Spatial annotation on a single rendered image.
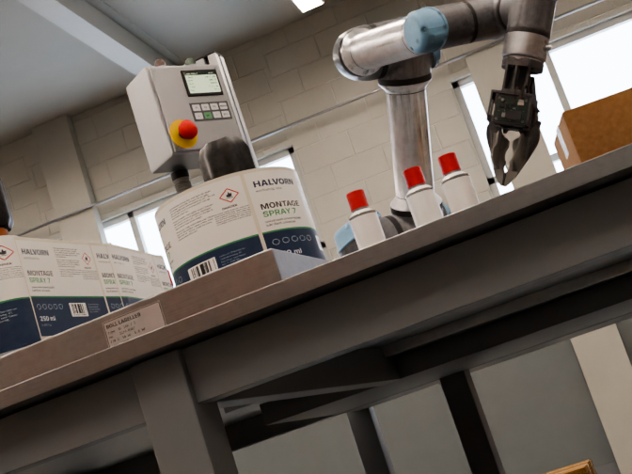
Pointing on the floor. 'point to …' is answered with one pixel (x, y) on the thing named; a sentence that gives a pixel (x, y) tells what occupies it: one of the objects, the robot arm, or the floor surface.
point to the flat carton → (576, 468)
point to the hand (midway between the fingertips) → (505, 179)
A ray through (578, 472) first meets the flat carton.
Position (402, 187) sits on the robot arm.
